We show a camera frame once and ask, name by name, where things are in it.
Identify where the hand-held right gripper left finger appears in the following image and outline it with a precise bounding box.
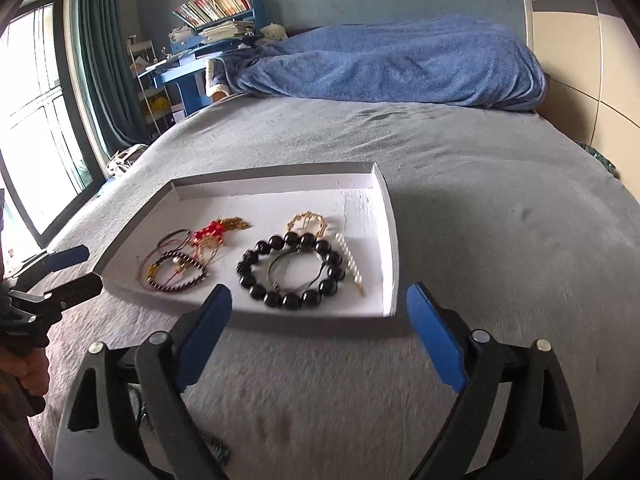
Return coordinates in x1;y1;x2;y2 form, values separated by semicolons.
52;284;233;480

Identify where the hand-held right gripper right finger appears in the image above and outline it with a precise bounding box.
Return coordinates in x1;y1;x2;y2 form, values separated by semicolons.
406;282;585;480

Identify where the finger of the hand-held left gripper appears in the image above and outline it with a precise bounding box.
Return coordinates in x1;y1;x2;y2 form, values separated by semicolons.
10;245;90;291
42;274;103;309

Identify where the small dark bead bracelet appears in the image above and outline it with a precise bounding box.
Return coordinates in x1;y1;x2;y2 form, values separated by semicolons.
146;250;208;292

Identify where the large black bead bracelet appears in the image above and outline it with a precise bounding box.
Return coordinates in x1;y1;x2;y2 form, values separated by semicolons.
236;234;347;309

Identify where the thin silver bangle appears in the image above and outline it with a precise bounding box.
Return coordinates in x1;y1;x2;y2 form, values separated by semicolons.
267;250;323;292

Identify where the red bead tassel ornament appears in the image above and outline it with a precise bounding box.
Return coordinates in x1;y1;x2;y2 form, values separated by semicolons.
190;216;253;248

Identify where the black hair tie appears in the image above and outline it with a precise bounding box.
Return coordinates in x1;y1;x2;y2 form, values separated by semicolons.
157;229;193;248

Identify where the pearl hair clip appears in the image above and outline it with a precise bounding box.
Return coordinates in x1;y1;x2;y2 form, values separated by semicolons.
334;232;367;297

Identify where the gold filigree pendant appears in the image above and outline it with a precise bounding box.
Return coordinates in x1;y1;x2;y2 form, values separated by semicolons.
286;211;332;237

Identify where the grey cardboard box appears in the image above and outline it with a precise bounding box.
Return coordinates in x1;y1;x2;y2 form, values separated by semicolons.
95;161;399;318

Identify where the person's left hand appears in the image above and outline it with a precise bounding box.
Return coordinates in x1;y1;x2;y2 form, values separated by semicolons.
0;347;51;395

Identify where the grey bed blanket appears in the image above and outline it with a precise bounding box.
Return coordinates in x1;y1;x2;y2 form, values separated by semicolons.
15;95;640;480

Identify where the glass balcony door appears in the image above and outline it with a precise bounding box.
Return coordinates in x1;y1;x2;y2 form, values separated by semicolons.
0;0;108;248

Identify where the white shelf rack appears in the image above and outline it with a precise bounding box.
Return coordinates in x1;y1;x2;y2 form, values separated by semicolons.
126;35;186;138

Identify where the teal curtain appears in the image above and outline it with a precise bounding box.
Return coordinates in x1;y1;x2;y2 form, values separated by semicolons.
70;0;151;161

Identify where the blue desk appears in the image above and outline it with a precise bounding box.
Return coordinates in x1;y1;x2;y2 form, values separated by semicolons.
137;0;266;118

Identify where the teal patterned cloth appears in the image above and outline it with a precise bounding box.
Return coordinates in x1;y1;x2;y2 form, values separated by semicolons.
580;142;621;176

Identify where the stack of papers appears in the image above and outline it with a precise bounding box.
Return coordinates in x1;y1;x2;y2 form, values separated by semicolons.
167;20;256;43

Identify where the blue fleece blanket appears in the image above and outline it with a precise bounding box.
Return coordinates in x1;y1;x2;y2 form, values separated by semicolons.
205;14;548;112

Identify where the row of books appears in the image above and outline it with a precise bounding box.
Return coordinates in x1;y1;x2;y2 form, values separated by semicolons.
172;0;261;28

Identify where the white plush toy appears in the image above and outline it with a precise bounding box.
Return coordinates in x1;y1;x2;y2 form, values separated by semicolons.
257;22;290;46

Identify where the cream wardrobe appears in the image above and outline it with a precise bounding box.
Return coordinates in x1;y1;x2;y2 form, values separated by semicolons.
517;0;640;181

